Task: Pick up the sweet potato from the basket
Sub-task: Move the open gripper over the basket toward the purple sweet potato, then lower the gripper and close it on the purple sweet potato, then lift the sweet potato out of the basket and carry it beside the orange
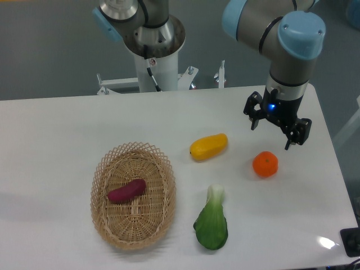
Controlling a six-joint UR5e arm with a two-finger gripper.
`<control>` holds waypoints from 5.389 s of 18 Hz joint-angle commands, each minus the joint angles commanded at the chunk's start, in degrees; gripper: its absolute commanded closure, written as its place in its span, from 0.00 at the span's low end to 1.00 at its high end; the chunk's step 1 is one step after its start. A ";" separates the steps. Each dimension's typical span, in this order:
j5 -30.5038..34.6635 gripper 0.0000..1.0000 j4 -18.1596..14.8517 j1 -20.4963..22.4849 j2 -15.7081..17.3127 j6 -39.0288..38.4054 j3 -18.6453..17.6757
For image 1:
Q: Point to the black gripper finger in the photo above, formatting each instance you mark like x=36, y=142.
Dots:
x=254, y=115
x=298, y=133

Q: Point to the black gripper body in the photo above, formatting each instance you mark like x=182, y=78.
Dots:
x=279, y=112

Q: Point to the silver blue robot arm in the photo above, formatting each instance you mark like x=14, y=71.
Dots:
x=285, y=32

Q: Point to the purple sweet potato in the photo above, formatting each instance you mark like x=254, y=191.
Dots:
x=131, y=190

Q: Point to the oval woven wicker basket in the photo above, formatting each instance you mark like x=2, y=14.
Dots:
x=140, y=222

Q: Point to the orange tangerine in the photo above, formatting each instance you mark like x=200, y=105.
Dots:
x=265, y=164

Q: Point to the yellow mango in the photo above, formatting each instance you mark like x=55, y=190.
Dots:
x=208, y=147

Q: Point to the black device at table edge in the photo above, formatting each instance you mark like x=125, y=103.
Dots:
x=350, y=239

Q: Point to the green bok choy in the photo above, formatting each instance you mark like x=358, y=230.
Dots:
x=211, y=225

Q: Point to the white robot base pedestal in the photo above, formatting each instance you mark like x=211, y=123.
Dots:
x=163, y=70

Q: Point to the white metal frame bracket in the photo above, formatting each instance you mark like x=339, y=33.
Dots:
x=118, y=83

